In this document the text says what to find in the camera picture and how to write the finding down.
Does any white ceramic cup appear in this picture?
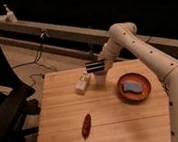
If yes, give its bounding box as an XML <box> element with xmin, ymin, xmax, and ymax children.
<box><xmin>94</xmin><ymin>71</ymin><xmax>106</xmax><ymax>86</ymax></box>

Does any red-brown round plate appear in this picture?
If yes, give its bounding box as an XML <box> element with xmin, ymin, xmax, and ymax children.
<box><xmin>117</xmin><ymin>72</ymin><xmax>152</xmax><ymax>102</ymax></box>

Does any black floor cable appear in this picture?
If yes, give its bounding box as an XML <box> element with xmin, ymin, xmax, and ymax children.
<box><xmin>6</xmin><ymin>29</ymin><xmax>61</xmax><ymax>91</ymax></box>

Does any red-brown sausage toy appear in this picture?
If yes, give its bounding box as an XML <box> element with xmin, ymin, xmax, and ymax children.
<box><xmin>82</xmin><ymin>114</ymin><xmax>91</xmax><ymax>138</ymax></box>

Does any blue sponge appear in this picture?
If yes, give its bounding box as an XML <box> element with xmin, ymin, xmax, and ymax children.
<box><xmin>123</xmin><ymin>81</ymin><xmax>142</xmax><ymax>94</ymax></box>

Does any black office chair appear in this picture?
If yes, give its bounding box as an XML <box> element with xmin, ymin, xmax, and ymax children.
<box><xmin>0</xmin><ymin>71</ymin><xmax>47</xmax><ymax>142</ymax></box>

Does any wooden shelf rail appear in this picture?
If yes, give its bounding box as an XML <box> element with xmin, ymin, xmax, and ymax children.
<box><xmin>0</xmin><ymin>0</ymin><xmax>178</xmax><ymax>92</ymax></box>

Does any white soap dispenser bottle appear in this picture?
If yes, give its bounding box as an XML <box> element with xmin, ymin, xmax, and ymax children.
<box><xmin>3</xmin><ymin>5</ymin><xmax>17</xmax><ymax>23</ymax></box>

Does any white eraser block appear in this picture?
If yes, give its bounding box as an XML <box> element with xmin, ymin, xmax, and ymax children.
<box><xmin>75</xmin><ymin>72</ymin><xmax>91</xmax><ymax>95</ymax></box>

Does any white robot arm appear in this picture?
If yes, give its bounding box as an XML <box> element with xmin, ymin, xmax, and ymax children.
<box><xmin>90</xmin><ymin>22</ymin><xmax>178</xmax><ymax>142</ymax></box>

